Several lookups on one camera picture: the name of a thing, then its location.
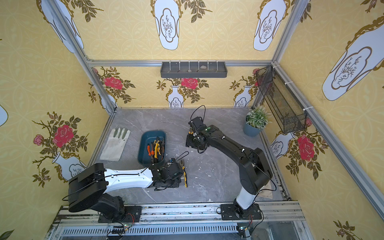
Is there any teal plastic storage box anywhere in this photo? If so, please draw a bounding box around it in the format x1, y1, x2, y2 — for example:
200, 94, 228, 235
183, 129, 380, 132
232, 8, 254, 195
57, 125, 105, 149
138, 130, 166, 167

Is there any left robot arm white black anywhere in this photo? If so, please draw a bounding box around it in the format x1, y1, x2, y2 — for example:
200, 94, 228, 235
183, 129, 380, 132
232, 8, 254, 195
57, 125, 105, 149
67, 162, 185, 223

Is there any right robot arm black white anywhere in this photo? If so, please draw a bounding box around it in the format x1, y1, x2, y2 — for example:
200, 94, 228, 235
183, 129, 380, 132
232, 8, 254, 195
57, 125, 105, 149
186, 122, 273, 212

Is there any blue flower pot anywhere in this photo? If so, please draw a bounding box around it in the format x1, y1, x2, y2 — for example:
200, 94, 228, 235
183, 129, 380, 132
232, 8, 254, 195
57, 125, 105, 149
243, 121, 262, 137

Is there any left work glove beige green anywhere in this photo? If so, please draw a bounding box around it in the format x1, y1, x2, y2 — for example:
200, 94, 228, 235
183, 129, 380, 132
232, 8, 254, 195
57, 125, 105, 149
100, 128, 131, 162

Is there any green white artificial plant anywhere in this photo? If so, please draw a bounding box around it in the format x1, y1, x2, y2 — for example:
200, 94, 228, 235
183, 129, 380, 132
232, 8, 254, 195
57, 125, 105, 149
246, 106, 272, 130

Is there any right work glove beige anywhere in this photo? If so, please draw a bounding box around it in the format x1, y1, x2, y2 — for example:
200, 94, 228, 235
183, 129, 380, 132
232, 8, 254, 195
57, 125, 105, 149
259, 181, 273, 199

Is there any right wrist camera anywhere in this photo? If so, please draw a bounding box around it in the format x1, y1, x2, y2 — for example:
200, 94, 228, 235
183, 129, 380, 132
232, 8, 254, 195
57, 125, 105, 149
189, 117, 207, 133

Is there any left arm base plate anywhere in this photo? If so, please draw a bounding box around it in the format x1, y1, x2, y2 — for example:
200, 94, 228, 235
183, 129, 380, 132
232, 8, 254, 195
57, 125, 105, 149
98, 206, 143, 223

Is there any grey wall shelf tray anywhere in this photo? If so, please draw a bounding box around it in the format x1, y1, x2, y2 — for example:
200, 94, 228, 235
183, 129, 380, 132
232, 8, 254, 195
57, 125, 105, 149
160, 61, 228, 79

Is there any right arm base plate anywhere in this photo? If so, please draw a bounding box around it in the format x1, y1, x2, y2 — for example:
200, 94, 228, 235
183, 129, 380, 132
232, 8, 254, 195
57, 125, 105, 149
220, 204, 263, 221

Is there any black wire mesh basket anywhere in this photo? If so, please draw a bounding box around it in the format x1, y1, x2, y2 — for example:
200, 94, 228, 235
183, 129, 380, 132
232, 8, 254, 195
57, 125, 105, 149
255, 67, 307, 134

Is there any aluminium front rail frame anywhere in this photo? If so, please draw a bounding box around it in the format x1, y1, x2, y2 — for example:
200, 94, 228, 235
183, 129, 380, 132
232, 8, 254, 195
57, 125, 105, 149
45, 201, 313, 240

